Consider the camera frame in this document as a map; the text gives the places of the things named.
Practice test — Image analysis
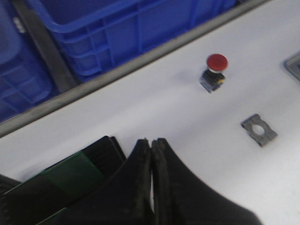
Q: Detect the grey metal clamp block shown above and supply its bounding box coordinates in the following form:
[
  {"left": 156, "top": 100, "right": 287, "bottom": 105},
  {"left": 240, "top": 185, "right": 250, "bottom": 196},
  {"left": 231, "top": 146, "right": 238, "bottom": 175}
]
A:
[{"left": 240, "top": 113, "right": 278, "bottom": 147}]

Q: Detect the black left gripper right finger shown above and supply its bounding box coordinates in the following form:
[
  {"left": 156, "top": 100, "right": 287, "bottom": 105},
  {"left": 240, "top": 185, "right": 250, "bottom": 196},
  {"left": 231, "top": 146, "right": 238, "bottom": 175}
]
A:
[{"left": 151, "top": 138, "right": 261, "bottom": 225}]

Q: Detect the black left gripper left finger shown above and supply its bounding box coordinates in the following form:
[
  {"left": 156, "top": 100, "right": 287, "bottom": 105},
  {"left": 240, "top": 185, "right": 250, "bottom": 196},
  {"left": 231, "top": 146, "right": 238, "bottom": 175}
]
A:
[{"left": 44, "top": 138, "right": 154, "bottom": 225}]

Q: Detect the black slotted board rack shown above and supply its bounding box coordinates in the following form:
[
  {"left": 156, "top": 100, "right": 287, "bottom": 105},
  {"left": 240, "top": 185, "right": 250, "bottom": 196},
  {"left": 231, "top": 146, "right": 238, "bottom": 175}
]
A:
[{"left": 0, "top": 135, "right": 127, "bottom": 225}]

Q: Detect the silver metal tray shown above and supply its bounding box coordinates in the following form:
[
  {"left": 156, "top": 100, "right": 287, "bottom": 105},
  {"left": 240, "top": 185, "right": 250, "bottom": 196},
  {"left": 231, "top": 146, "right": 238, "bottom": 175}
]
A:
[{"left": 284, "top": 52, "right": 300, "bottom": 81}]

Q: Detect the green perforated circuit board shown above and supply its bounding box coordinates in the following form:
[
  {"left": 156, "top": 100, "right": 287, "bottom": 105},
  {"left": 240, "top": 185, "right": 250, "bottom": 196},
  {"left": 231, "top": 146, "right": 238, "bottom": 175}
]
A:
[{"left": 4, "top": 152, "right": 104, "bottom": 225}]

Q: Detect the red emergency stop button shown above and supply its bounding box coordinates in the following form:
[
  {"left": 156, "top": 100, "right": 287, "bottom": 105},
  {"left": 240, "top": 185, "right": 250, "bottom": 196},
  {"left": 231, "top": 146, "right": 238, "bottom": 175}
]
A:
[{"left": 200, "top": 53, "right": 228, "bottom": 93}]

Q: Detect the blue plastic crate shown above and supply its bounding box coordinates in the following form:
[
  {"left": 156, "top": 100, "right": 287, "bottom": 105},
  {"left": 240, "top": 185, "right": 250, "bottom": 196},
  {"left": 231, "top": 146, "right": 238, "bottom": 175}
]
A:
[
  {"left": 27, "top": 0, "right": 237, "bottom": 82},
  {"left": 0, "top": 0, "right": 58, "bottom": 122}
]

